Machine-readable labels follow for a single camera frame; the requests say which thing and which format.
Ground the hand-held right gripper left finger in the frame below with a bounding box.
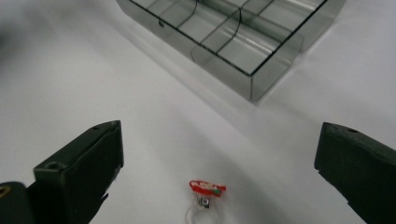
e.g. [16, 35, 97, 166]
[33, 119, 125, 224]

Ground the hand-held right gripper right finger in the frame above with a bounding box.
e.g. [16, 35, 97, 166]
[313, 121, 396, 224]

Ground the clear ring with red ornament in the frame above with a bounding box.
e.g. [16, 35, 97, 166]
[185, 179, 228, 224]

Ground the smoky transparent plastic compartment box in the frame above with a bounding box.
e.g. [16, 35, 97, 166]
[115, 0, 347, 103]

